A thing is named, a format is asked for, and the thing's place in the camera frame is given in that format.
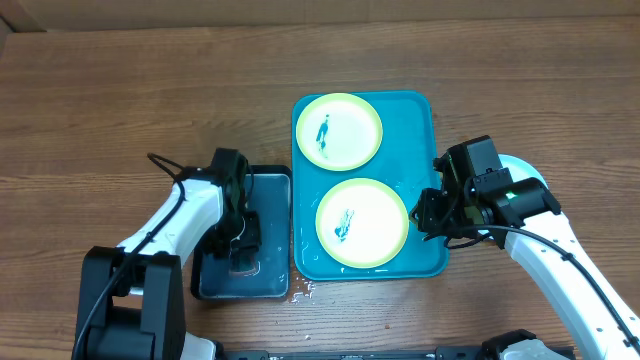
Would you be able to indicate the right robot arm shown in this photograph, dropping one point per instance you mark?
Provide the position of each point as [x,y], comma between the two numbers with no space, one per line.
[504,200]

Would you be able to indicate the light blue plate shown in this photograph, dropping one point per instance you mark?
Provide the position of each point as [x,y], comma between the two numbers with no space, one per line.
[520,169]

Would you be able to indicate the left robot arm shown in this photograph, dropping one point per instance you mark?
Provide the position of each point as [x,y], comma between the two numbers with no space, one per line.
[131,303]

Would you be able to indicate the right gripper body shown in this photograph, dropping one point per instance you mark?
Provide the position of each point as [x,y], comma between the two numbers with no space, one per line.
[447,217]

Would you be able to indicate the yellow-green plate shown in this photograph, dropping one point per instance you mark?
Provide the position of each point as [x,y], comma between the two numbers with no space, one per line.
[338,131]
[362,223]

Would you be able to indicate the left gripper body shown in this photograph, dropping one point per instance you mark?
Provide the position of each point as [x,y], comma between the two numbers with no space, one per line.
[237,232]

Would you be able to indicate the green dish sponge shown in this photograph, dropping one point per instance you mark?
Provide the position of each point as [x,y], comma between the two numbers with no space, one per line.
[243,262]

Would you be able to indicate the teal plastic tray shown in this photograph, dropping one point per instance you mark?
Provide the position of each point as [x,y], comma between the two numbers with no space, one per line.
[403,162]

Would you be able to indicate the black water tray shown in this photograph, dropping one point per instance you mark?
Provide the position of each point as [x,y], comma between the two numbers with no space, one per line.
[270,188]

